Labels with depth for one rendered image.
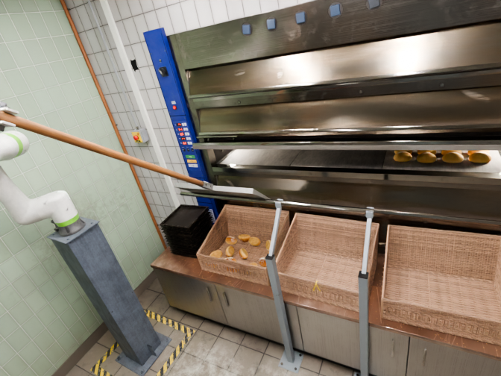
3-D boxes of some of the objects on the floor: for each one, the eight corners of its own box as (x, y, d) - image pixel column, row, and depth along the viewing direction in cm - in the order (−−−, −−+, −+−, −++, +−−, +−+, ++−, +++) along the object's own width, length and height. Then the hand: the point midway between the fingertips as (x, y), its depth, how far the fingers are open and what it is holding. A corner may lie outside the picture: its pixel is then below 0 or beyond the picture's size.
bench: (206, 269, 301) (191, 223, 274) (517, 345, 186) (541, 278, 159) (171, 315, 259) (148, 265, 232) (543, 447, 144) (583, 382, 117)
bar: (222, 306, 257) (183, 189, 202) (381, 354, 197) (386, 207, 142) (202, 337, 234) (151, 215, 179) (375, 403, 174) (378, 250, 119)
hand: (4, 117), depth 83 cm, fingers closed on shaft, 3 cm apart
